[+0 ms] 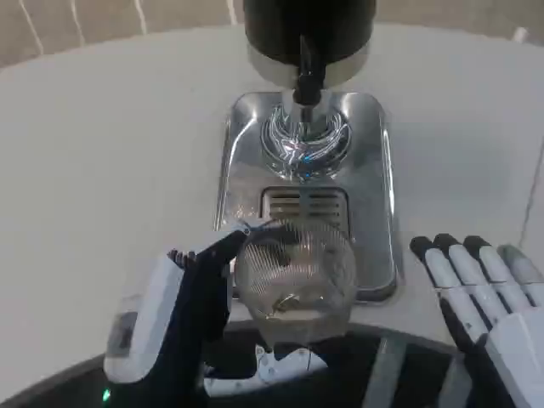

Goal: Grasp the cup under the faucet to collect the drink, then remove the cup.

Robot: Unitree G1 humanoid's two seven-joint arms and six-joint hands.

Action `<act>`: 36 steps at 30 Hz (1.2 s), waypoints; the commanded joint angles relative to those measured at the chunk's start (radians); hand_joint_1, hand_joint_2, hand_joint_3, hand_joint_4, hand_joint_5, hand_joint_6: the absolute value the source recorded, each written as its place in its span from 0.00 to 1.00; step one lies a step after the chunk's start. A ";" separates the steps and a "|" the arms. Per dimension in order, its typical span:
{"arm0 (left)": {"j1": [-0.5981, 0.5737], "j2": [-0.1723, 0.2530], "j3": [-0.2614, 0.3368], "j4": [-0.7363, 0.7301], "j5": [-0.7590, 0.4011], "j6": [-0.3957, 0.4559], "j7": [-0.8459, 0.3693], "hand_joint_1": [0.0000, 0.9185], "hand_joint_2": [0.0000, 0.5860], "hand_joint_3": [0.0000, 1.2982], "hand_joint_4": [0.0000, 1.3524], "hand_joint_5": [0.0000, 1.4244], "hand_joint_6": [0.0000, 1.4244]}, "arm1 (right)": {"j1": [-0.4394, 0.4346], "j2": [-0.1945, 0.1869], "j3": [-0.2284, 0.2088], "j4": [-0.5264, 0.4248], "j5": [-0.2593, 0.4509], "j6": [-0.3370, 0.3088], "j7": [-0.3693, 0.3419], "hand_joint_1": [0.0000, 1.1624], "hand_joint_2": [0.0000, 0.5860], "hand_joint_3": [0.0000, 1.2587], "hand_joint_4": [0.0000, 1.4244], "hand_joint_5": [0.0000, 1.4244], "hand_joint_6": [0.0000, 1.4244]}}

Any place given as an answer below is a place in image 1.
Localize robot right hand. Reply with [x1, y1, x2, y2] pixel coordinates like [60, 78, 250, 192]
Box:
[409, 232, 544, 408]

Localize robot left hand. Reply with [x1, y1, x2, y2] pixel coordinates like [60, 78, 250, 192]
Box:
[101, 228, 333, 408]

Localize clear ribbed glass cup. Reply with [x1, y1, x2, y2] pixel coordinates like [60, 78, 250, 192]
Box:
[233, 218, 358, 349]

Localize steel drip tray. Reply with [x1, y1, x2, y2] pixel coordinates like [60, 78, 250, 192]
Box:
[213, 90, 405, 306]

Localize slotted steel tray grid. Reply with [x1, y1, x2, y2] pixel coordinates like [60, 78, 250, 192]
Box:
[259, 185, 352, 234]

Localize black dispenser tap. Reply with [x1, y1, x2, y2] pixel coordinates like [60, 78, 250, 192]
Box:
[292, 34, 326, 108]

